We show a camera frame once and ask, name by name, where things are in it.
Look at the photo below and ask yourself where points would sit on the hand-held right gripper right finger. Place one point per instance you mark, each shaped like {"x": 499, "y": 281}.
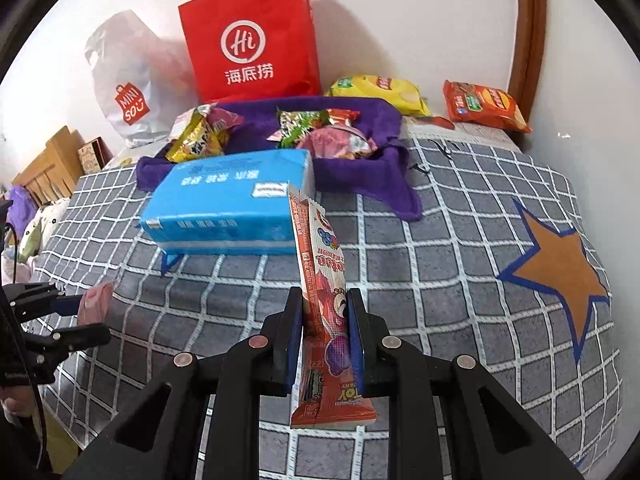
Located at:
{"x": 356, "y": 340}

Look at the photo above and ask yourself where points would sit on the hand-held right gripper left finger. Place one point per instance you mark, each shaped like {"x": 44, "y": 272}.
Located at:
{"x": 295, "y": 340}

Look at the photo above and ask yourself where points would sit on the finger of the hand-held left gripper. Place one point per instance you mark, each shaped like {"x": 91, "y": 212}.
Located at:
{"x": 75, "y": 338}
{"x": 62, "y": 305}

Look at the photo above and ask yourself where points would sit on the small pink snack packet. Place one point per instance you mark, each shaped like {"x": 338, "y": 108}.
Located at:
{"x": 95, "y": 302}

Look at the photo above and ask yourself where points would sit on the long red snack packet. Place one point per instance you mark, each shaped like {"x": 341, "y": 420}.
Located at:
{"x": 325, "y": 310}

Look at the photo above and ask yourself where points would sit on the blue tissue pack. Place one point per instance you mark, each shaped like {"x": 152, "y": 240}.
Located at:
{"x": 225, "y": 205}

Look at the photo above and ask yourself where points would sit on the purple towel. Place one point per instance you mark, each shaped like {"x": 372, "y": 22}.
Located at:
{"x": 360, "y": 175}

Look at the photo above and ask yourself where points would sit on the pink clear snack bag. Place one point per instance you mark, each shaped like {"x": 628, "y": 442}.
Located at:
{"x": 340, "y": 145}

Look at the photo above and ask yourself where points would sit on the yellow snack packet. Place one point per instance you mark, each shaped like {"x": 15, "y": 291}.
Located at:
{"x": 192, "y": 142}

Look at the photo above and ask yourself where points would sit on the green snack packet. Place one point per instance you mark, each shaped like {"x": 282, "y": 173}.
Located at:
{"x": 300, "y": 127}

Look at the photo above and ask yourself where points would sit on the small red snack packet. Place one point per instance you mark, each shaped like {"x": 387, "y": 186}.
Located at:
{"x": 342, "y": 116}

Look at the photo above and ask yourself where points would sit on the magenta snack packet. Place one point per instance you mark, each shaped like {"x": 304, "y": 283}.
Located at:
{"x": 222, "y": 117}

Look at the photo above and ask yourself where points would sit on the person's left forearm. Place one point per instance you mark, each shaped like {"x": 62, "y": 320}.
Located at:
{"x": 20, "y": 452}

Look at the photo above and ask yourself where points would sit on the person's left hand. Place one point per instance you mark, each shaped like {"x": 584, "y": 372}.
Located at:
{"x": 15, "y": 406}

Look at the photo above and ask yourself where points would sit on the white patterned cloth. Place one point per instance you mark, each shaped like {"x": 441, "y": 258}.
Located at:
{"x": 40, "y": 225}

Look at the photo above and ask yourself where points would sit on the purple cloth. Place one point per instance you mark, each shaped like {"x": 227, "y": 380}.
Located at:
{"x": 22, "y": 196}

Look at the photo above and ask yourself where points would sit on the grey checked bedsheet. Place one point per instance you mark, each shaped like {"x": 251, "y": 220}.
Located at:
{"x": 450, "y": 260}

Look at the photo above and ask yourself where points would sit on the wooden headboard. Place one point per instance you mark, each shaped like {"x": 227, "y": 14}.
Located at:
{"x": 47, "y": 170}

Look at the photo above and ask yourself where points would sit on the brown patterned box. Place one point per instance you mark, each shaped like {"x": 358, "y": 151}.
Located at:
{"x": 92, "y": 155}

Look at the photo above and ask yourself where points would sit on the white plastic shopping bag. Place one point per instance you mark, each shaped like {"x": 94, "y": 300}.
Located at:
{"x": 125, "y": 90}

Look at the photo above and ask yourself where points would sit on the yellow chips bag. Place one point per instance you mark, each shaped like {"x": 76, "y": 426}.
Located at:
{"x": 380, "y": 92}

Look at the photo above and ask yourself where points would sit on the orange chips bag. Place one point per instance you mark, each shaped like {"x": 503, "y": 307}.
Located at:
{"x": 482, "y": 105}

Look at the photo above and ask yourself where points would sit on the red paper bag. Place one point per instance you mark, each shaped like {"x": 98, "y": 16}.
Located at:
{"x": 250, "y": 45}

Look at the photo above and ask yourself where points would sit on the wooden door frame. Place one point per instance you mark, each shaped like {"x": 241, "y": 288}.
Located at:
{"x": 530, "y": 35}

